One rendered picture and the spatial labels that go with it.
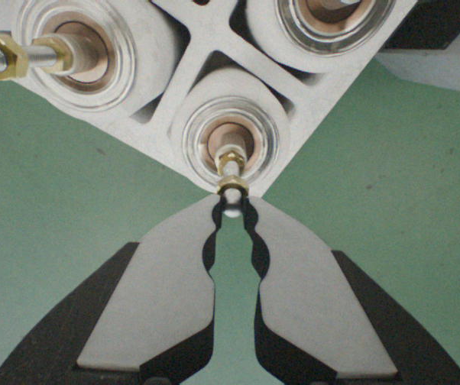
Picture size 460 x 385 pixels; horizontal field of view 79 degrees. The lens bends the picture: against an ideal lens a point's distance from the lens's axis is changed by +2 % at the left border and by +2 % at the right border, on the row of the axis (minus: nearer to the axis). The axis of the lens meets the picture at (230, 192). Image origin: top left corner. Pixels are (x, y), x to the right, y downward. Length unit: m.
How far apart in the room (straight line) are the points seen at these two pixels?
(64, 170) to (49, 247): 0.19
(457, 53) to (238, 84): 0.21
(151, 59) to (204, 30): 0.08
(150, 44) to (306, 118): 0.16
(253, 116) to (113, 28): 0.11
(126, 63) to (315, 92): 0.17
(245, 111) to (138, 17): 0.09
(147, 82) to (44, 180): 0.42
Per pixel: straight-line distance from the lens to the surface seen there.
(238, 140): 0.20
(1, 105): 0.59
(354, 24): 0.22
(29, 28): 0.24
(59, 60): 0.19
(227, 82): 0.21
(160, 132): 0.30
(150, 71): 0.22
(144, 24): 0.22
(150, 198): 0.55
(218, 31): 0.28
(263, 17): 0.21
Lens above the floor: 0.46
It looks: 62 degrees down
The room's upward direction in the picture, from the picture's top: 180 degrees clockwise
